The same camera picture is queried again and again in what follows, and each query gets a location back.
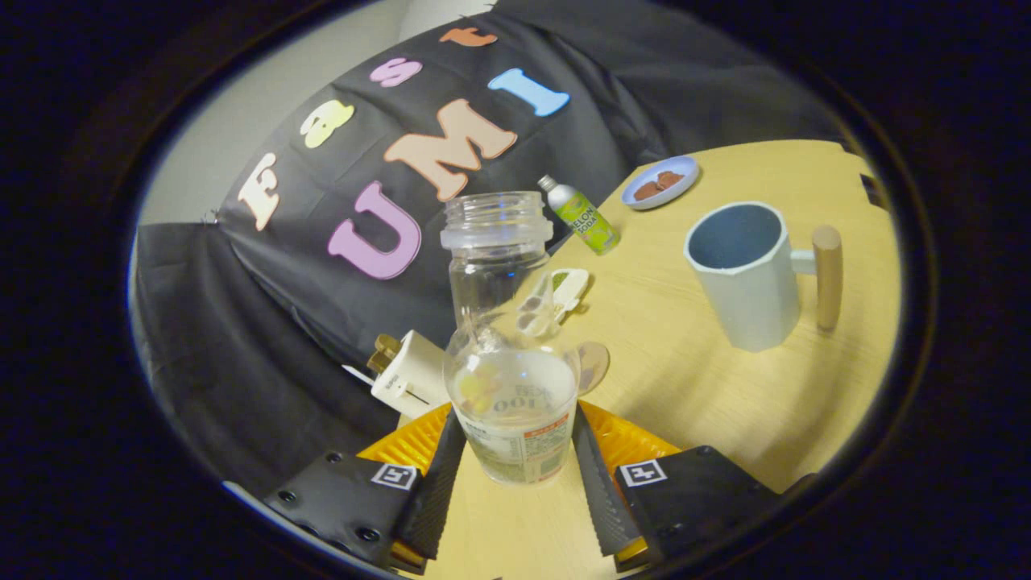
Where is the wooden table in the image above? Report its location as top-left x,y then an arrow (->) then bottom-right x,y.
397,139 -> 903,580

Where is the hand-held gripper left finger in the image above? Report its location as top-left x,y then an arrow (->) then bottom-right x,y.
262,402 -> 467,576

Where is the blue plate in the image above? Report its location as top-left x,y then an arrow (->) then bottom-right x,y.
621,155 -> 701,212

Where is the black backdrop cloth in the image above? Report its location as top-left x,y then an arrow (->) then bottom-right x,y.
131,0 -> 848,502

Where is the white box with brass knob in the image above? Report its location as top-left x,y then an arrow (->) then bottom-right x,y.
342,329 -> 453,421

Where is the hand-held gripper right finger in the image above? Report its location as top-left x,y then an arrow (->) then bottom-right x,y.
571,400 -> 784,574

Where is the clear plastic juice bottle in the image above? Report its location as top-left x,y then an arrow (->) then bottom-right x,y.
441,191 -> 582,486

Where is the white cup with wooden handle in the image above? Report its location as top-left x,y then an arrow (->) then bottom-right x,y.
683,201 -> 844,354

